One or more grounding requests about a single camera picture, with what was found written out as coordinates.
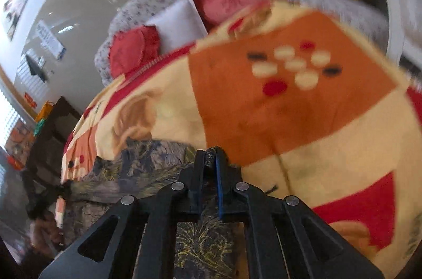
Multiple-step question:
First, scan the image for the dark floral patterned shirt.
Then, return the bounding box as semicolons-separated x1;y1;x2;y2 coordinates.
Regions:
63;139;236;278

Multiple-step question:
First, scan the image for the person's left hand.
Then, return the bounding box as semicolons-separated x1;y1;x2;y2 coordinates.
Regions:
30;210;64;258

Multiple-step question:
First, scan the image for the dark wooden nightstand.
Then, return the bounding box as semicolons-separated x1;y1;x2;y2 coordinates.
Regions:
26;97;81;184

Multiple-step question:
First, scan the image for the orange red patchwork blanket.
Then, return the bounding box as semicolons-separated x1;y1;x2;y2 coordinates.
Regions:
61;0;421;278

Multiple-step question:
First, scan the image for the left red heart pillow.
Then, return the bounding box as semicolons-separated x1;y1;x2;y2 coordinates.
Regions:
108;25;161;79

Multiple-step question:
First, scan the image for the white square pillow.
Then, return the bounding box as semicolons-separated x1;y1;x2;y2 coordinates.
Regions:
145;0;208;55

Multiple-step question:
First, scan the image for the dark cloth hanging on wall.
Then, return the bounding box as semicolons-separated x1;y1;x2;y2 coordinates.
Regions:
25;54;48;82

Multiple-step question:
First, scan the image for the wall calendar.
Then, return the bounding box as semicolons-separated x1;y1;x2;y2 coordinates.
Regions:
36;20;66;60

